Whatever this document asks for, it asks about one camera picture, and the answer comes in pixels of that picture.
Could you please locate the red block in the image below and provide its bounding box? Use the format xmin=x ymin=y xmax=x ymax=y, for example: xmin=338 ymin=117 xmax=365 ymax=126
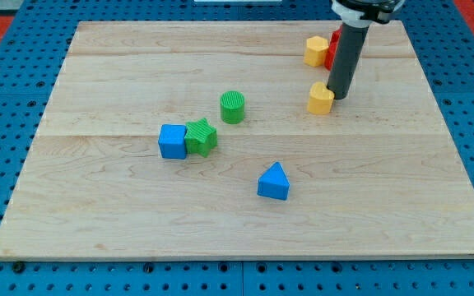
xmin=324 ymin=26 xmax=342 ymax=71

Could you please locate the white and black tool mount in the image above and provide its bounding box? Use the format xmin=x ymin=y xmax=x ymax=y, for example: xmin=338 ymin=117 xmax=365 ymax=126
xmin=331 ymin=0 xmax=404 ymax=28

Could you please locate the blue cube block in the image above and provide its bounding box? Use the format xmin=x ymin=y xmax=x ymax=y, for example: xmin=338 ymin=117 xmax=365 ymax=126
xmin=158 ymin=124 xmax=187 ymax=160

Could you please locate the yellow hexagon block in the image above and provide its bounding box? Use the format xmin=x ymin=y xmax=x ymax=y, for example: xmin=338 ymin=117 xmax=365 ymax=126
xmin=304 ymin=36 xmax=329 ymax=67

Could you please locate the green star block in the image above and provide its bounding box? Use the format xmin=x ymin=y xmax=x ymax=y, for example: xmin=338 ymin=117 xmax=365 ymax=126
xmin=184 ymin=118 xmax=217 ymax=157

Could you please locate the green cylinder block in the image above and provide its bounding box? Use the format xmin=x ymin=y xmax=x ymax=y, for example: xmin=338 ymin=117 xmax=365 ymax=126
xmin=220 ymin=90 xmax=245 ymax=124

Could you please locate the yellow heart block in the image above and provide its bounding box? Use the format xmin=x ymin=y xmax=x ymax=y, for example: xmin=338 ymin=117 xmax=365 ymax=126
xmin=307 ymin=81 xmax=335 ymax=115

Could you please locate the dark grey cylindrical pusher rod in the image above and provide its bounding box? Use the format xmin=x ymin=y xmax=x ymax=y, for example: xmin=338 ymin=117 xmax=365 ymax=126
xmin=327 ymin=23 xmax=369 ymax=99

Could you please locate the blue triangle block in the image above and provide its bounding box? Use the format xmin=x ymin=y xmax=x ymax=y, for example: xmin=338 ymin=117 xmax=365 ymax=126
xmin=257 ymin=162 xmax=290 ymax=201

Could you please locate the light wooden board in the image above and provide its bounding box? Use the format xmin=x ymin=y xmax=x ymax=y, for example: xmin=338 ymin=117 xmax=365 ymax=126
xmin=0 ymin=21 xmax=474 ymax=261

